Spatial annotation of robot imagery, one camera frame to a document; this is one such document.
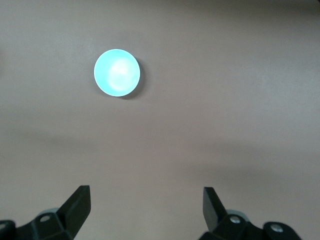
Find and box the light blue bowl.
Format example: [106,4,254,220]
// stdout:
[93,49,142,98]

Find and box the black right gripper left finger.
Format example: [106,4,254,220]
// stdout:
[0,185,91,240]

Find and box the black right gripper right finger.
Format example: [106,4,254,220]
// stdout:
[201,186,305,240]

